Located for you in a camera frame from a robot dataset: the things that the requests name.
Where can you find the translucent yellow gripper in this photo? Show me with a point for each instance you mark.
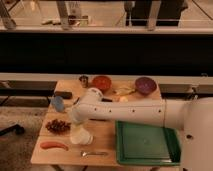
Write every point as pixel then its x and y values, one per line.
pixel 76 128

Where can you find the white plastic cup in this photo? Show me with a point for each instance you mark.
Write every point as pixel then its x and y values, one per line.
pixel 83 137

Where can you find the dark red grape bunch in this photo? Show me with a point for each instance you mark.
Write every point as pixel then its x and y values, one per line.
pixel 58 126

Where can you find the orange carrot toy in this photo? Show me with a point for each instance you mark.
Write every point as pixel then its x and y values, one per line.
pixel 52 144

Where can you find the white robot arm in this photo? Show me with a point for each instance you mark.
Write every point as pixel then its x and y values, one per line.
pixel 194 118

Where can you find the blue plastic cup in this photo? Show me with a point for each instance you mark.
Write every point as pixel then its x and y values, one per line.
pixel 57 103

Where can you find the silver metal fork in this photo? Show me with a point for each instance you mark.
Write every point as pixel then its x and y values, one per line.
pixel 87 153

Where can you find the wooden table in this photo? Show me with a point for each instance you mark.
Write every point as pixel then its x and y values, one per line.
pixel 104 140

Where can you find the black rectangular block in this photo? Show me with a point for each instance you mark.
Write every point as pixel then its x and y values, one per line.
pixel 63 94

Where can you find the red bowl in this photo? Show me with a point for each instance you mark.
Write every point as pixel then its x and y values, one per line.
pixel 103 83

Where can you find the yellow apple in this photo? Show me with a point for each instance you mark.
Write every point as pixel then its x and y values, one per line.
pixel 123 99

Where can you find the yellow banana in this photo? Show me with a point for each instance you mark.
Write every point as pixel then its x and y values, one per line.
pixel 122 91

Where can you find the green plastic tray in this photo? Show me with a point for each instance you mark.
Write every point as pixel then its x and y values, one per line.
pixel 143 145

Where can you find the purple bowl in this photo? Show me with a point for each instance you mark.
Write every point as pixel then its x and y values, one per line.
pixel 145 85

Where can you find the black handled utensil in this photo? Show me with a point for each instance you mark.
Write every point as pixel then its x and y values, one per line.
pixel 106 100

